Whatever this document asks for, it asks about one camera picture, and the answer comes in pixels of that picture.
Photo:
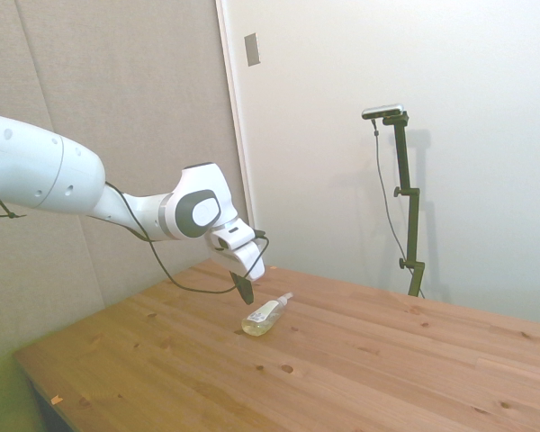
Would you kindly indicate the jointed black camera stand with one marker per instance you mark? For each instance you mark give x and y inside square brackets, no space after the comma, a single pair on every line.
[409,202]

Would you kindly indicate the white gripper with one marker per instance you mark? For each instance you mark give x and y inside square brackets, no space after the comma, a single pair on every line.
[240,261]

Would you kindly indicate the silver stereo camera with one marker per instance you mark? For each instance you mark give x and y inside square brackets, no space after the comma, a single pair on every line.
[382,111]

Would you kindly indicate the grey wall switch plate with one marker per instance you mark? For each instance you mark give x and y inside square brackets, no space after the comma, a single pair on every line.
[252,49]

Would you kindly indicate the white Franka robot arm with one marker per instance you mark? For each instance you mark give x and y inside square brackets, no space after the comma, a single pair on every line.
[36,166]

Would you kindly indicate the clear sanitizer pump bottle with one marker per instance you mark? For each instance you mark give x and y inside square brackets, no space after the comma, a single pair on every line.
[263,317]

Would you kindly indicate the white door frame trim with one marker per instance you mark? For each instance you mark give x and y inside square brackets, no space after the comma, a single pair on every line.
[236,117]

